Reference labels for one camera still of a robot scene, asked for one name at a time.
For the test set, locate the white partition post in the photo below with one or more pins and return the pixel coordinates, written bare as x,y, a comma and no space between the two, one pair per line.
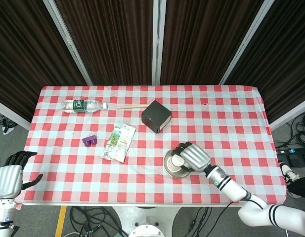
158,42
11,114
68,42
243,42
290,114

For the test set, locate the black foot pedal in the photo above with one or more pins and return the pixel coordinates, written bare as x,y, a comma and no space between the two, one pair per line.
296,160

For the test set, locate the red white checked tablecloth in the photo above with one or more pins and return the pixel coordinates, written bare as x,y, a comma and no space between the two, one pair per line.
152,187

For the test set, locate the purple plastic building block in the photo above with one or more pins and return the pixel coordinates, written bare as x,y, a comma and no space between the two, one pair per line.
88,140

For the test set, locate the white sneaker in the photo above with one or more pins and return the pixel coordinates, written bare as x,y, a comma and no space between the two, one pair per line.
288,172

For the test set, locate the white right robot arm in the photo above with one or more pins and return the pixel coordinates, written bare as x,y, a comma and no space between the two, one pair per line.
231,187

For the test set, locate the clear plastic water bottle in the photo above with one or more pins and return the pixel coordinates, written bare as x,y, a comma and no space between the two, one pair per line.
80,106

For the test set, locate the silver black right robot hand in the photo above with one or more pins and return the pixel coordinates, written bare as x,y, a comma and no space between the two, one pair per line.
195,156

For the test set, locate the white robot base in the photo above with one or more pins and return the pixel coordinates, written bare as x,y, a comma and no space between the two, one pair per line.
147,222

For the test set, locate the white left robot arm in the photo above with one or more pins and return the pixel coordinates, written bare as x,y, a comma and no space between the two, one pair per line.
4,214

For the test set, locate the black cardboard box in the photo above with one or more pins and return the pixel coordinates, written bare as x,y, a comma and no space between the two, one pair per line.
153,113

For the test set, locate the white green snack bag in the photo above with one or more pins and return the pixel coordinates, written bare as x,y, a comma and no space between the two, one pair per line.
117,143

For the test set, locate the dark brown partition panel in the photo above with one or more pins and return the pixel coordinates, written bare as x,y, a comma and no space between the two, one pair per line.
112,42
290,49
204,42
23,49

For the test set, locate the light wooden stick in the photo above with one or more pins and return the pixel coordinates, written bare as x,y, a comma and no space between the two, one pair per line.
130,106

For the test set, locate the black trouser leg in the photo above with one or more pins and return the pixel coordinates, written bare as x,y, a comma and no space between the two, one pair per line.
301,186

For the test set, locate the white paper cup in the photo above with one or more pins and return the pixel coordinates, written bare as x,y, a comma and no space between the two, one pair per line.
178,161

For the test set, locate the round stainless steel plate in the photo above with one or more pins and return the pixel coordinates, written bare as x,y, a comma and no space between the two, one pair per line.
168,168

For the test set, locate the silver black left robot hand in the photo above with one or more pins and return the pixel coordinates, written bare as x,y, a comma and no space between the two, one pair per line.
7,180

